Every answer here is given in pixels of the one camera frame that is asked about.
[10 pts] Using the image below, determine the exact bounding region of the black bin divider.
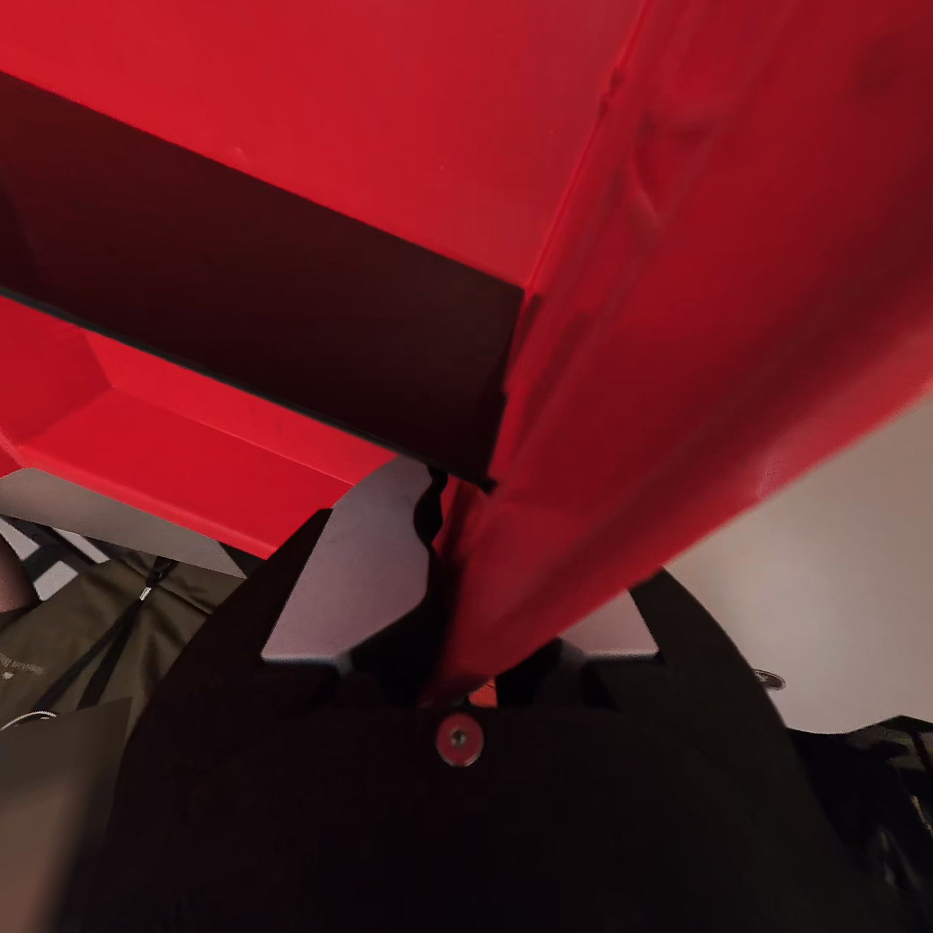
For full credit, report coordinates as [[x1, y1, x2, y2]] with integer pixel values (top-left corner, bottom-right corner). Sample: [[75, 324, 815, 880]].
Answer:
[[0, 69, 526, 485]]

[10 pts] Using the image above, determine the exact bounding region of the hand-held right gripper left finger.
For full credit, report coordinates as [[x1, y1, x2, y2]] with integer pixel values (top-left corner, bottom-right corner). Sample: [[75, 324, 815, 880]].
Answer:
[[261, 455, 451, 668]]

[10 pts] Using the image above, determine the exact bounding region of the red plastic bin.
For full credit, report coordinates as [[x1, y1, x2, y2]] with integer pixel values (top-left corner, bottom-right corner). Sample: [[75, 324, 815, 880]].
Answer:
[[0, 0, 933, 708]]

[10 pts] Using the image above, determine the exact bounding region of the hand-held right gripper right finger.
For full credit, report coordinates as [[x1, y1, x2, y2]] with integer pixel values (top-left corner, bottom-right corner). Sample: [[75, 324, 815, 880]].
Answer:
[[560, 587, 664, 664]]

